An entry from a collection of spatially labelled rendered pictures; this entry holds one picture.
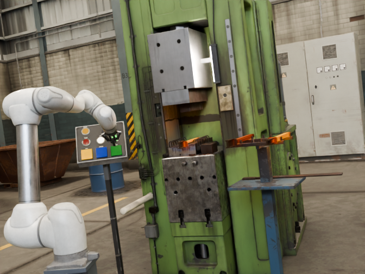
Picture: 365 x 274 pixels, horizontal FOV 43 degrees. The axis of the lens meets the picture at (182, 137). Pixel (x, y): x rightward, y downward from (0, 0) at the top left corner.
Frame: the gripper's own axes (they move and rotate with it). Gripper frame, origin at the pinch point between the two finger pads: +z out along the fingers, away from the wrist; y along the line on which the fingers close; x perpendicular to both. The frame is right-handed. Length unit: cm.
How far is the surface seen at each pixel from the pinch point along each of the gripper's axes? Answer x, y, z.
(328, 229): -50, 172, 131
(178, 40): 56, 51, -26
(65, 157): 278, -148, 603
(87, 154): -0.6, -19.6, 12.6
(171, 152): -5.8, 37.3, 16.3
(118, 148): 1.1, 2.0, 12.6
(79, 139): 12.1, -24.2, 13.4
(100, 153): -0.7, -10.8, 12.6
